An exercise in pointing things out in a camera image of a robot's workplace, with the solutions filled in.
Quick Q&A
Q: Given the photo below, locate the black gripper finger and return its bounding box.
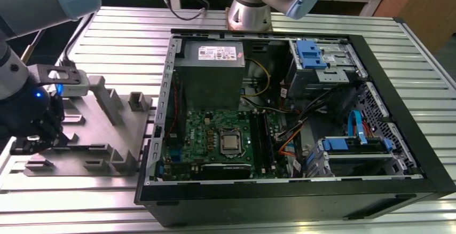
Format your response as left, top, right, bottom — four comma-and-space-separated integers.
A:
44, 97, 72, 148
9, 136, 55, 156

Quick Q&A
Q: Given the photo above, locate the black PC case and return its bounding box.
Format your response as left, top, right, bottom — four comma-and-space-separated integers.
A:
133, 28, 456, 228

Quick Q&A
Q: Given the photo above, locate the orange wire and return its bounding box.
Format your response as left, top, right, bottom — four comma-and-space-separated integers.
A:
279, 135, 304, 156

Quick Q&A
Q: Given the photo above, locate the black graphics card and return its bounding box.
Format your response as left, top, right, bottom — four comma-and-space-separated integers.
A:
199, 162, 252, 180

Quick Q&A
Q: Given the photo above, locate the grey parts rack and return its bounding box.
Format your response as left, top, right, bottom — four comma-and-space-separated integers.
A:
24, 75, 157, 177

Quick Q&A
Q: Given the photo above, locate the metal drive cage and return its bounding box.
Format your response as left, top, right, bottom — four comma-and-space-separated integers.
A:
287, 37, 369, 100

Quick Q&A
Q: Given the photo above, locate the metal CPU socket cover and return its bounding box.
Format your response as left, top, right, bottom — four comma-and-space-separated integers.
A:
216, 128, 247, 157

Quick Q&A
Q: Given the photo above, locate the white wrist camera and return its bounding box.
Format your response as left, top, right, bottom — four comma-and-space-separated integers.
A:
28, 64, 89, 97

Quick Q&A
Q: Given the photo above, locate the blue flat wire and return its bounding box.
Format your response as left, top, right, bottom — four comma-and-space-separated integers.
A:
347, 110, 369, 145

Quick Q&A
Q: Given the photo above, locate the grey power supply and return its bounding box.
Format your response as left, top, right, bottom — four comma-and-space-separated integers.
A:
173, 40, 247, 111

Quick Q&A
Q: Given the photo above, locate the yellow wire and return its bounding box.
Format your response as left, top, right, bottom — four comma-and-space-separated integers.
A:
244, 59, 272, 97

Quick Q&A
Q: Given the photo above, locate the hard disk in blue carrier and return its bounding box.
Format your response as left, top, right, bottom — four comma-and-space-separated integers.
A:
319, 136, 395, 156

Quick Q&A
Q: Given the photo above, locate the metal disk bay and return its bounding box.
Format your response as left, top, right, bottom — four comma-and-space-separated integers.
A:
305, 136, 417, 177

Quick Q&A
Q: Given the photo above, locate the silver CPU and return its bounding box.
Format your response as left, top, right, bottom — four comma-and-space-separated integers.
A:
221, 135, 243, 151

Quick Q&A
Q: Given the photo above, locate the blue plastic drive latch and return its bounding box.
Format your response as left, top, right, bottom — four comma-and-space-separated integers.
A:
295, 39, 327, 69

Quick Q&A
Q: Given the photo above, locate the green motherboard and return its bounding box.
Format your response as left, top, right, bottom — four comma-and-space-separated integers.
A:
161, 108, 296, 180

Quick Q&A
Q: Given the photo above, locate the black RAM slot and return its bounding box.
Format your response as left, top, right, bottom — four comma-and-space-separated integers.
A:
253, 110, 267, 171
248, 110, 261, 171
257, 110, 271, 170

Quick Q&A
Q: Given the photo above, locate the brown cabinet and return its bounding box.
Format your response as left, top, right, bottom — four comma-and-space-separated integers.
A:
373, 0, 456, 56

